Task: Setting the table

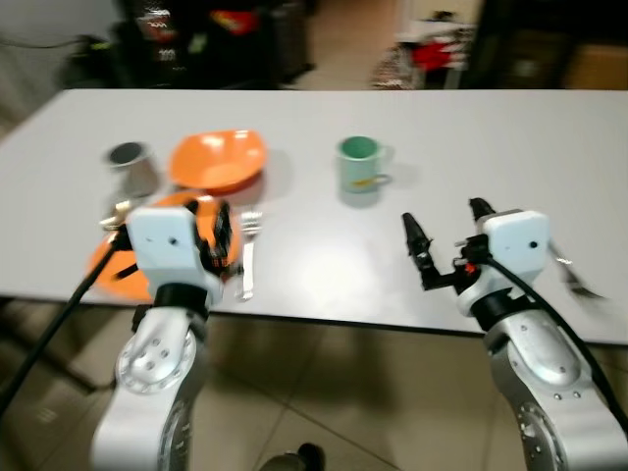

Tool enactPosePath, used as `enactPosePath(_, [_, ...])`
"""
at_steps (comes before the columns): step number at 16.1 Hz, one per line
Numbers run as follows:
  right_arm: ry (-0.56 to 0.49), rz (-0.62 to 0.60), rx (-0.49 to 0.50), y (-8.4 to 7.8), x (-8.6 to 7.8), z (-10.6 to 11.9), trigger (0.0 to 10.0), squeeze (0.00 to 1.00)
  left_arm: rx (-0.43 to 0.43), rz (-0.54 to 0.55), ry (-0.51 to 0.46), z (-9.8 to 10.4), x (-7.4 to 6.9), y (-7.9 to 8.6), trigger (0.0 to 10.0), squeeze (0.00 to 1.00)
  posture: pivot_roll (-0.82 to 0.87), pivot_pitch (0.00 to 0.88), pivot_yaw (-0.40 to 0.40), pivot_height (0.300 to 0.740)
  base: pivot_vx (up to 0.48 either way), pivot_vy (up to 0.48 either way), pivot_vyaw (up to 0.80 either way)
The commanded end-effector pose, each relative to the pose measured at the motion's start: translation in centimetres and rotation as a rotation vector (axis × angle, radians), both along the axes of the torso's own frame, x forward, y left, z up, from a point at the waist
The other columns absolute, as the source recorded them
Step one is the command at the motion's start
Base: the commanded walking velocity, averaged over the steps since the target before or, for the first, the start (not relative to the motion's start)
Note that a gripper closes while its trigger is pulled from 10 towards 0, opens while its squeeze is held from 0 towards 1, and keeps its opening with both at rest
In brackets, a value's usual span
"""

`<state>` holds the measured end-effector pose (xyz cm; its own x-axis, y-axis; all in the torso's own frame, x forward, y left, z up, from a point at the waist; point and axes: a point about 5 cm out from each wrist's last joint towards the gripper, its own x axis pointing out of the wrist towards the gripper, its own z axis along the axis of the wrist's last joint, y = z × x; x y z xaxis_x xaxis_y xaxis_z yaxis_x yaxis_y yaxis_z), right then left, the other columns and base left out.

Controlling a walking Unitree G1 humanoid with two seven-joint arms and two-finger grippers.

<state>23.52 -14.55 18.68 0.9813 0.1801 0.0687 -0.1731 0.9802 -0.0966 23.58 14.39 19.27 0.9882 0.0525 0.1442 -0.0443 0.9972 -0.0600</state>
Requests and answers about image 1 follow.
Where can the orange bowl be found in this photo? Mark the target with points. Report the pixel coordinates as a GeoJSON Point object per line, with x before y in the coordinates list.
{"type": "Point", "coordinates": [218, 159]}

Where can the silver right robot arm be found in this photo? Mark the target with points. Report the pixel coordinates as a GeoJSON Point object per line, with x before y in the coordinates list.
{"type": "Point", "coordinates": [549, 383]}

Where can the grey metal cup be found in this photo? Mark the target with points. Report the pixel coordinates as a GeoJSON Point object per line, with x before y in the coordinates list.
{"type": "Point", "coordinates": [135, 169]}

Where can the red and white clutter pile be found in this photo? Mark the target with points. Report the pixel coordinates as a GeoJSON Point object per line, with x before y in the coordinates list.
{"type": "Point", "coordinates": [427, 54]}

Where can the green mug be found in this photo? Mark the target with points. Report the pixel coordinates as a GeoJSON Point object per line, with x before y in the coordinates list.
{"type": "Point", "coordinates": [359, 167]}

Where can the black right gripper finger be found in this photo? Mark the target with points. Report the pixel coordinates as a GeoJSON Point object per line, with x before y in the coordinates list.
{"type": "Point", "coordinates": [481, 208]}
{"type": "Point", "coordinates": [418, 245]}

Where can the brown cardboard box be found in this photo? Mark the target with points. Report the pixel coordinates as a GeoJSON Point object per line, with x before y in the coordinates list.
{"type": "Point", "coordinates": [599, 67]}

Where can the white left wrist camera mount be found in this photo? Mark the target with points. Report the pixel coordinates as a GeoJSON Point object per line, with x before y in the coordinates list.
{"type": "Point", "coordinates": [162, 240]}

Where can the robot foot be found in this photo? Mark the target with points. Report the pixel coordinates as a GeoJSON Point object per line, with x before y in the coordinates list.
{"type": "Point", "coordinates": [294, 457]}

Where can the silver metal fork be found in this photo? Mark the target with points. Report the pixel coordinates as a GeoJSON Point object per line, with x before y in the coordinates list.
{"type": "Point", "coordinates": [577, 275]}
{"type": "Point", "coordinates": [249, 255]}

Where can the black equipment rack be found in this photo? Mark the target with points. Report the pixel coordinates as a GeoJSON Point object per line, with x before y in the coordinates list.
{"type": "Point", "coordinates": [196, 44]}

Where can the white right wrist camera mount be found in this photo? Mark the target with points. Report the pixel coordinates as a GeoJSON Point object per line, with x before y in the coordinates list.
{"type": "Point", "coordinates": [518, 245]}

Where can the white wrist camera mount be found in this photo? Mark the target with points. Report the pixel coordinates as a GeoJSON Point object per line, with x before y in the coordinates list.
{"type": "Point", "coordinates": [518, 245]}
{"type": "Point", "coordinates": [162, 240]}

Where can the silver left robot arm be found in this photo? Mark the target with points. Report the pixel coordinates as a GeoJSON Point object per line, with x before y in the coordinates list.
{"type": "Point", "coordinates": [147, 383]}

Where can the orange flat plate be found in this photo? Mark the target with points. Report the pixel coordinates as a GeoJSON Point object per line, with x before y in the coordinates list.
{"type": "Point", "coordinates": [113, 270]}

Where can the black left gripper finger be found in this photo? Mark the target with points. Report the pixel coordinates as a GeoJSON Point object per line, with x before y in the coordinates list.
{"type": "Point", "coordinates": [205, 216]}
{"type": "Point", "coordinates": [225, 224]}

